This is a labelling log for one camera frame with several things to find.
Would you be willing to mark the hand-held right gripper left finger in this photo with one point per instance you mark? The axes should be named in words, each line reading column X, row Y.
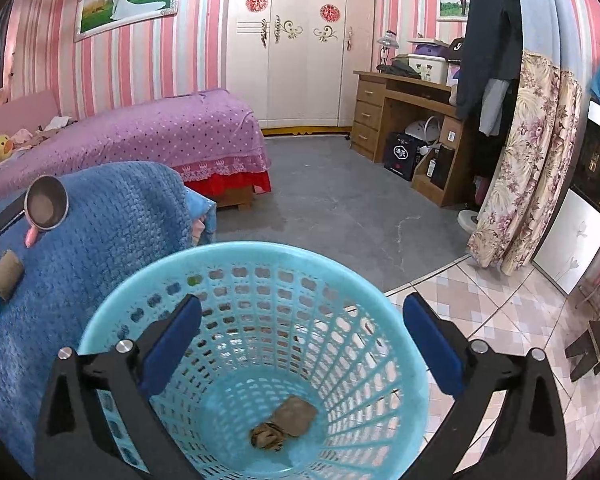
column 172, row 345

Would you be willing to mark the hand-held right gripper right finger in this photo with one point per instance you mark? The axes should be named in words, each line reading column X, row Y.
column 432, row 345

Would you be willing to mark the light blue plastic basket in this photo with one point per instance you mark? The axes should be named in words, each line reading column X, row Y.
column 260, row 260

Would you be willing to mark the blue knitted blanket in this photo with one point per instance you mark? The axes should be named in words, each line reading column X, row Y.
column 105, row 260

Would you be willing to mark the white fan stand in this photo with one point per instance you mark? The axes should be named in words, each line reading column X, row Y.
column 467, row 221

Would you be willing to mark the crumpled brown paper wad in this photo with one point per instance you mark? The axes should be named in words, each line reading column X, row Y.
column 266, row 437

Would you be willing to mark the flat brown paper piece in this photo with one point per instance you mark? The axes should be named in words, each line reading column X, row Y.
column 296, row 414

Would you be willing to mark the pink bag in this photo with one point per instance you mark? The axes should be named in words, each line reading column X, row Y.
column 481, row 192

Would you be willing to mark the white water dispenser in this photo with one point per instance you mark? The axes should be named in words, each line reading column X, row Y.
column 570, row 240

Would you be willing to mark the black flat box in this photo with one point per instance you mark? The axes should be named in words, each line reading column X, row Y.
column 441, row 167

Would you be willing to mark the tan phone case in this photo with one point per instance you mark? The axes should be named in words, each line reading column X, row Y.
column 6, row 275

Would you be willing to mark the pink cup with metal inside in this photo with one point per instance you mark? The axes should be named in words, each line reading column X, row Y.
column 45, row 205

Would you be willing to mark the floral curtain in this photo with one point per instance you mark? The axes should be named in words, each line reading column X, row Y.
column 525, row 160

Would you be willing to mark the black smartphone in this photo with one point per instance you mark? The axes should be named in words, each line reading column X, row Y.
column 7, row 217

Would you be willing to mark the white round appliance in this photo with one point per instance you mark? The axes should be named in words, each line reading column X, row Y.
column 422, row 130

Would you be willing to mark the bed with purple dotted cover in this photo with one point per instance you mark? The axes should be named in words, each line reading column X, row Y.
column 155, row 130

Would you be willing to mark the wooden desk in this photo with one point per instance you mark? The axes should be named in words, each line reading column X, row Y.
column 370, row 110

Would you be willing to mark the grey hanging garment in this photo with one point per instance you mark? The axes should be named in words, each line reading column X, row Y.
column 492, row 107

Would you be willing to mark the pink and white clothes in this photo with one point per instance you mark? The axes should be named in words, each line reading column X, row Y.
column 50, row 127

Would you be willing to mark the yellow duck plush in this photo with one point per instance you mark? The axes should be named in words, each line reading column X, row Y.
column 2, row 149

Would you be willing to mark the white storage box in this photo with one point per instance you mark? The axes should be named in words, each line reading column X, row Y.
column 430, row 70

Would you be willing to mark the dark clothes on desk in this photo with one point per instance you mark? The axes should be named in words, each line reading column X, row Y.
column 397, row 69

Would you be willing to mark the pink headboard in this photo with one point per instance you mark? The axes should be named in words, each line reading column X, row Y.
column 20, row 107

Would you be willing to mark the purple bag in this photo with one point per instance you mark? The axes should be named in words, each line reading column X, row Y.
column 430, row 50

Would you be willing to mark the black cap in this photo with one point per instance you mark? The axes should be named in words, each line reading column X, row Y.
column 457, row 50

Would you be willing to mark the white wardrobe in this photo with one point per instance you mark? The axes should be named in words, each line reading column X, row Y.
column 305, row 75

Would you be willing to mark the table lamp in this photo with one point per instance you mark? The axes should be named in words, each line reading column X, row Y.
column 387, row 42

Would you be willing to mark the black hanging coat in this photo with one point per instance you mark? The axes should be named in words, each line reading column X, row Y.
column 490, row 35

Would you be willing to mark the red round paper decal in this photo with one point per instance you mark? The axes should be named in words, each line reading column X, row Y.
column 255, row 2
column 330, row 13

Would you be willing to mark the framed wedding photo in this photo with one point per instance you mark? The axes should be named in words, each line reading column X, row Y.
column 130, row 0

